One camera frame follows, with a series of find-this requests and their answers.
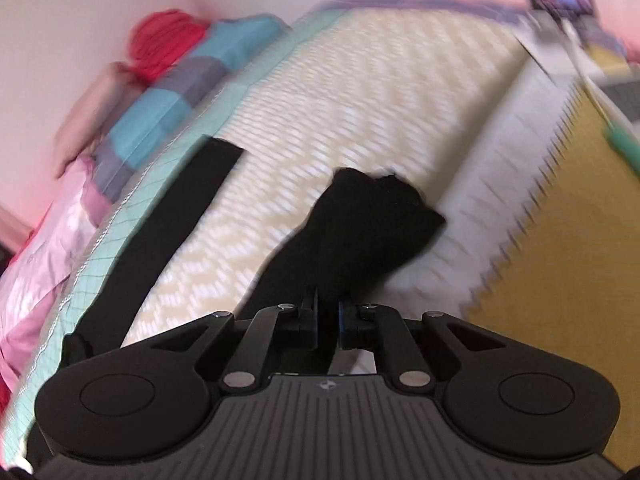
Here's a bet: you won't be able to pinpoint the black pants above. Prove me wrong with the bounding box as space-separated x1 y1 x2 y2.
61 139 446 366

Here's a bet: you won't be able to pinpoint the yellow mat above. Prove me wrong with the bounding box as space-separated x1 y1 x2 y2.
459 49 640 391

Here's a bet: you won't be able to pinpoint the pink pillow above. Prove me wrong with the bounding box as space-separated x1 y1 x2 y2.
53 62 145 179

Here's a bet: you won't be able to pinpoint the teal cream chevron bed cover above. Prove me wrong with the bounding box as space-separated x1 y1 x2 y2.
1 8 574 465

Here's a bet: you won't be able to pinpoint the pink satin bedding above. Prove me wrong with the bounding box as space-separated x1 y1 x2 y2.
1 156 111 392

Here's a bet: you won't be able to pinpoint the blue grey patchwork folded quilt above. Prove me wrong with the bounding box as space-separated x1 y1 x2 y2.
92 14 288 203

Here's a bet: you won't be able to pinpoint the red folded blanket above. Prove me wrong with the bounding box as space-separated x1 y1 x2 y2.
128 9 212 86

